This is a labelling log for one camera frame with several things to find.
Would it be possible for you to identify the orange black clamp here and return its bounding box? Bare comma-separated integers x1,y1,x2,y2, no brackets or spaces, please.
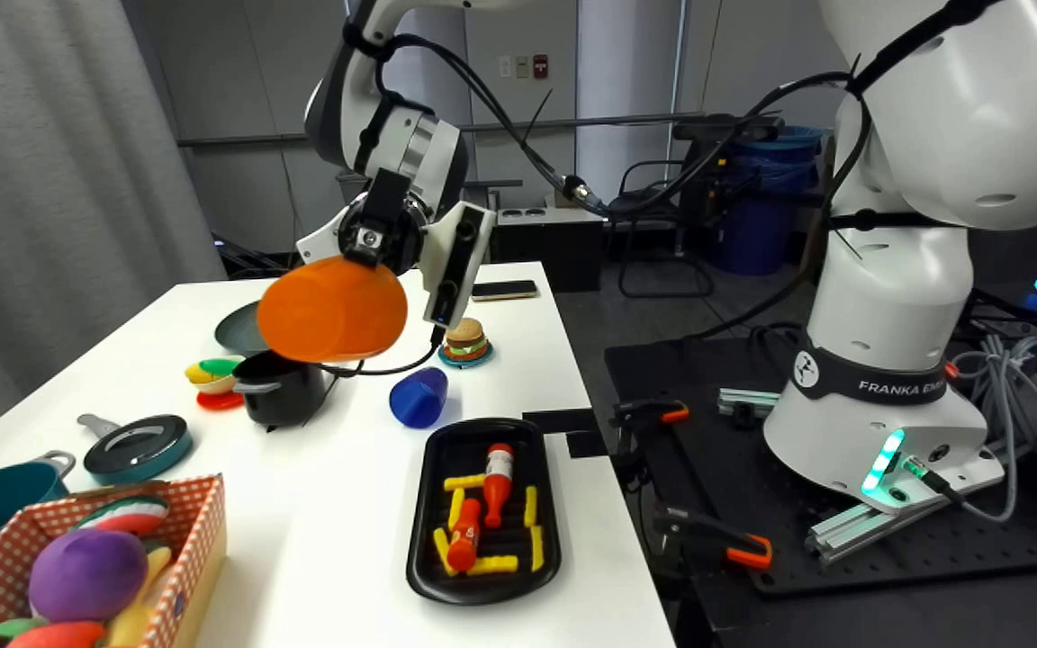
615,398,692,430
655,508,773,571

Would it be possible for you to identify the orange plastic cup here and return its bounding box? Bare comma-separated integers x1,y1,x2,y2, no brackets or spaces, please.
254,255,405,362

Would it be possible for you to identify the stack of coloured toy plates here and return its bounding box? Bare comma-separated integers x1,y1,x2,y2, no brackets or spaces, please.
185,356,245,409

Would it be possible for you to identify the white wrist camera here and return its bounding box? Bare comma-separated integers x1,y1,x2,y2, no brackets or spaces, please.
417,200,495,326

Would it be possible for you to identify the black phone on table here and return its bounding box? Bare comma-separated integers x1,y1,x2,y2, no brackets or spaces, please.
470,280,540,303

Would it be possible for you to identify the black plastic tray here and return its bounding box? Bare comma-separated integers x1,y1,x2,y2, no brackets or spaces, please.
405,418,561,603

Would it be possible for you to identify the black toy pot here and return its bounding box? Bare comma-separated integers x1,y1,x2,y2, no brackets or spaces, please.
235,351,332,430

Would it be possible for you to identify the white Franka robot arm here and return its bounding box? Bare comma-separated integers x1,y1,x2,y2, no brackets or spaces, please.
299,0,1037,511

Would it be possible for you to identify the blue barrel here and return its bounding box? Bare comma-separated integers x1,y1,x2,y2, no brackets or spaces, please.
709,126,821,276

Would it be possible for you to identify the small teal plate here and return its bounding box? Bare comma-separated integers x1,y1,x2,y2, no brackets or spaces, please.
439,342,494,366

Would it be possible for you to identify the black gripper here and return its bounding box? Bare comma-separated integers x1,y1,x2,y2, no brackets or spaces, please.
338,169,432,273

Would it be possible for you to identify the yellow toy fry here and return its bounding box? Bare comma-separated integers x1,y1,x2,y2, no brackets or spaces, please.
441,474,485,489
523,487,540,525
530,525,545,571
469,553,523,577

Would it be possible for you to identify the grey oval plate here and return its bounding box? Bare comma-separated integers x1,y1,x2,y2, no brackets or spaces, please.
215,303,265,356

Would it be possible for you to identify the purple plush ball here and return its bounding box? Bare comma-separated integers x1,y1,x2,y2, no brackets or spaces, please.
29,530,149,624

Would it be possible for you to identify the large red ketchup bottle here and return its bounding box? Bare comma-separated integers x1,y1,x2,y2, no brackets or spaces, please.
481,442,515,530

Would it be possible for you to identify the red checkered food basket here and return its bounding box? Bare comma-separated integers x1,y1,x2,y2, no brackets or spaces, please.
0,474,225,648

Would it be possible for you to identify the toy hamburger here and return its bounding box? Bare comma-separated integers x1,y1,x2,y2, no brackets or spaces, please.
441,315,488,345

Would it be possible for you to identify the blue plastic cup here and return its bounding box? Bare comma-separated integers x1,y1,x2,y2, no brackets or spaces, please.
390,366,447,428

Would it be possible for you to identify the small red sauce bottle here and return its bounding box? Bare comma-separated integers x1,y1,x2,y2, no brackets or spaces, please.
447,495,481,571

